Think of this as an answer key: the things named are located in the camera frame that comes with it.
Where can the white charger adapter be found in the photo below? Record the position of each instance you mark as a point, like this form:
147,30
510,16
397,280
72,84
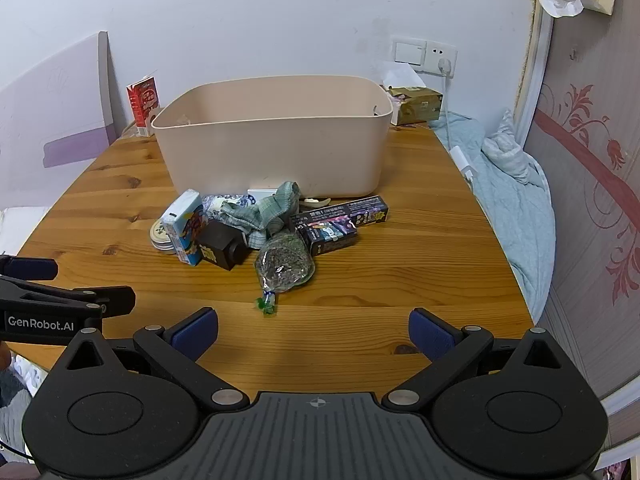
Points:
462,162

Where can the small white box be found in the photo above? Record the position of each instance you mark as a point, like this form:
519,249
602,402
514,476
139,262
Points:
259,193

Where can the brown tissue pack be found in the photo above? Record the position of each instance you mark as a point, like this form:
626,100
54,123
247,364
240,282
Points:
417,105

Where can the floral patterned wardrobe door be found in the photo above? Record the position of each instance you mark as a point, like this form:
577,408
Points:
590,185

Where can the white wall socket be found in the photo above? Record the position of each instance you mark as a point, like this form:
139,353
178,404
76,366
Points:
440,57

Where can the red white milk carton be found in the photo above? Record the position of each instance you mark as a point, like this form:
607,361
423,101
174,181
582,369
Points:
144,105

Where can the clear bag of dried herbs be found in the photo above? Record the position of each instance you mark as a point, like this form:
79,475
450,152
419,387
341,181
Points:
282,265

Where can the white striped cloth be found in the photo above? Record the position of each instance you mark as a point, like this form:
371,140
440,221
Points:
507,152

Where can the green checked cloth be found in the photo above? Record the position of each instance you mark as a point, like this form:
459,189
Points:
262,212

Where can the beige plastic spoon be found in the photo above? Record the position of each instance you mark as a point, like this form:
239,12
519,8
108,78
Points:
316,203

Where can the beige plastic storage bin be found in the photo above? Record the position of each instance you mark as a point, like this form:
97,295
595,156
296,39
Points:
270,155

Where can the white wall switch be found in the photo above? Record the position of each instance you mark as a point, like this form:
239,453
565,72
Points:
408,52

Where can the white bedding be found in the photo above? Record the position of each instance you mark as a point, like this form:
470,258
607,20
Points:
17,230

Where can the short dark printed box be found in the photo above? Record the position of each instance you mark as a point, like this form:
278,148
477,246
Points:
327,237

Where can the blue white patterned packet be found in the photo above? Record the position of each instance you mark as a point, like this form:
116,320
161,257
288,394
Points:
217,206

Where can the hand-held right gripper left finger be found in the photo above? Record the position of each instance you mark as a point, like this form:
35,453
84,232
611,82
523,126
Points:
194,334

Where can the long dark printed box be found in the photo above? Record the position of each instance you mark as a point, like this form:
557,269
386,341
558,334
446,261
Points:
345,212

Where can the blue cartoon card box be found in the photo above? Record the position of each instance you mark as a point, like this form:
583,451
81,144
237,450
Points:
186,227

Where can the light blue blanket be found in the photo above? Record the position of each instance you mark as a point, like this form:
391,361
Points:
520,220

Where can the small black box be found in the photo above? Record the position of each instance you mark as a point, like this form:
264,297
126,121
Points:
222,247

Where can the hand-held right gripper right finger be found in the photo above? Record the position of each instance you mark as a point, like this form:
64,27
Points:
429,334

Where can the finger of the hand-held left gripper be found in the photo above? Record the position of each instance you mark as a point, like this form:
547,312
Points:
30,268
110,297

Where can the white plug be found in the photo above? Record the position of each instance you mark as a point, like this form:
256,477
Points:
446,66

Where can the white purple board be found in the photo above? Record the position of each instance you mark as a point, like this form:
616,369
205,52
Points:
60,110

